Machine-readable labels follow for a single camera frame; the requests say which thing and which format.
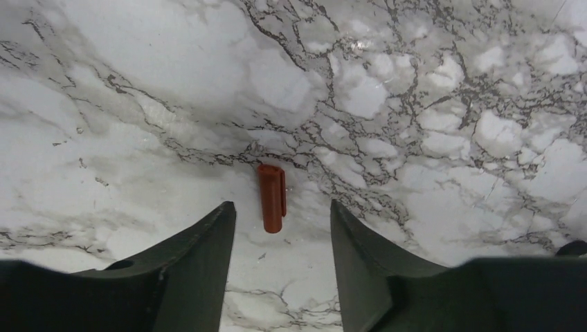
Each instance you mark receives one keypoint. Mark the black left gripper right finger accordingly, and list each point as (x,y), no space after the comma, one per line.
(382,287)

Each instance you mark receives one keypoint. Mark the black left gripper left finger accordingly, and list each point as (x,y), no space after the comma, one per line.
(175,285)

